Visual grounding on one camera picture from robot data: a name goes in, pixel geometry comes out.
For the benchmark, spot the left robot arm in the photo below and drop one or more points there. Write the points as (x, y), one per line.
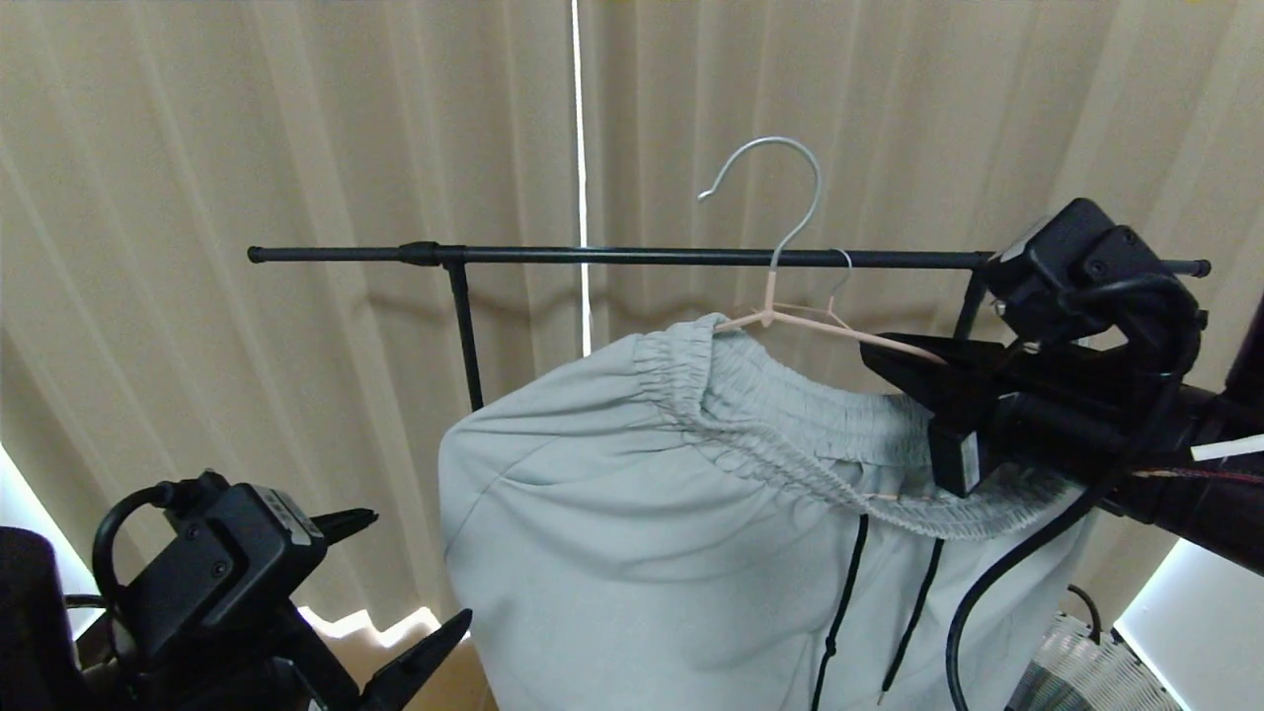
(39, 632)

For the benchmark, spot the beige curtain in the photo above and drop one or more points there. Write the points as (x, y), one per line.
(247, 148)

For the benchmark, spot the black clothes rack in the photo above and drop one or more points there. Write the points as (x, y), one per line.
(691, 257)

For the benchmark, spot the pink clothes hanger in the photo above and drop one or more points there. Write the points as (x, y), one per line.
(790, 321)
(841, 276)

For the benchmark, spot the white laundry basket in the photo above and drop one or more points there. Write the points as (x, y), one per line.
(1086, 671)

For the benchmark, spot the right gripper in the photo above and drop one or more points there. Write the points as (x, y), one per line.
(1066, 425)

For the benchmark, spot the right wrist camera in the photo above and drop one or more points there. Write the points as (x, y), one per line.
(1076, 267)

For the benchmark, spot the pale grey shorts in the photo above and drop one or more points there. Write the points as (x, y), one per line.
(642, 553)

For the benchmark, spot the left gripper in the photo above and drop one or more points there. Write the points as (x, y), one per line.
(311, 671)

